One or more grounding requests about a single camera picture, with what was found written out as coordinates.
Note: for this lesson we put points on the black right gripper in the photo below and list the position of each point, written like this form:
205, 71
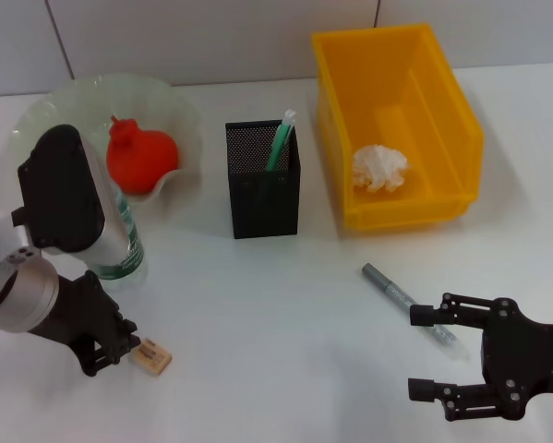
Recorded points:
530, 360

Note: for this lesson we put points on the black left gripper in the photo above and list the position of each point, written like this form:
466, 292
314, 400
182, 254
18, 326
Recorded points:
80, 314

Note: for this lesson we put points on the beige eraser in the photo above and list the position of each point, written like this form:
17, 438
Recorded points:
155, 357

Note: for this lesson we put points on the green label water bottle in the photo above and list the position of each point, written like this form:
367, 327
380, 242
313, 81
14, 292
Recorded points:
130, 258

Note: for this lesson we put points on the silver marker pen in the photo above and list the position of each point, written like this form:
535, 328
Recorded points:
396, 293

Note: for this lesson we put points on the red pomegranate toy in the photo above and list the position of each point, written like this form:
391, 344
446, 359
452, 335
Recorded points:
142, 157

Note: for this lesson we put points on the white paper ball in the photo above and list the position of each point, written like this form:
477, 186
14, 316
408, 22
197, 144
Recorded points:
380, 168

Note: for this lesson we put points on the green utility knife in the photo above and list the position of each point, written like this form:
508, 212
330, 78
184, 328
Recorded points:
280, 140

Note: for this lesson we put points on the black mesh pen holder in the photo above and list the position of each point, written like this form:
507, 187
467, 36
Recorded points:
264, 207

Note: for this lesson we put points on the pale green glass fruit plate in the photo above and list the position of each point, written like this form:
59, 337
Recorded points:
82, 101

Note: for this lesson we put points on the yellow plastic bin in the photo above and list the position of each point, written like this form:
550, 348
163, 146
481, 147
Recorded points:
396, 92

